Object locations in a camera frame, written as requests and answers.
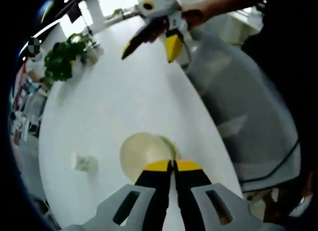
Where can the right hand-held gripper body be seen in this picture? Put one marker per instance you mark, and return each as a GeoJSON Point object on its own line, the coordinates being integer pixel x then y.
{"type": "Point", "coordinates": [161, 2]}

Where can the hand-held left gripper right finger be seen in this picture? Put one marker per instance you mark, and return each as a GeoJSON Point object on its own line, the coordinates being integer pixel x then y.
{"type": "Point", "coordinates": [191, 203]}

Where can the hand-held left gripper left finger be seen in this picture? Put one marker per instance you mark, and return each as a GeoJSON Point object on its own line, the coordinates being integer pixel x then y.
{"type": "Point", "coordinates": [154, 203]}

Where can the green-printed white paper cup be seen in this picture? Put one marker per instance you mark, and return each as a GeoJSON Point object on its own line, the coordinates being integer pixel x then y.
{"type": "Point", "coordinates": [139, 156]}
{"type": "Point", "coordinates": [85, 162]}

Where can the person's right hand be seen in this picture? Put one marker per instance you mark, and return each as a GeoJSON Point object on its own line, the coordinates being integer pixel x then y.
{"type": "Point", "coordinates": [196, 15]}

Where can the black hanging sign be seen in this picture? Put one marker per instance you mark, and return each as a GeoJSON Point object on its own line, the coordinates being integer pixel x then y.
{"type": "Point", "coordinates": [74, 13]}

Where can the grey mesh chair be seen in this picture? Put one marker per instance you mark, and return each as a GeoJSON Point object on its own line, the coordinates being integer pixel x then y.
{"type": "Point", "coordinates": [236, 104]}

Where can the potted green plant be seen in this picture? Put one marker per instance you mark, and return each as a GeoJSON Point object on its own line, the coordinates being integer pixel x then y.
{"type": "Point", "coordinates": [62, 62]}

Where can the person's dark clothing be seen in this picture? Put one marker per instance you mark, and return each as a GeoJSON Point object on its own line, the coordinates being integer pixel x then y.
{"type": "Point", "coordinates": [285, 54]}

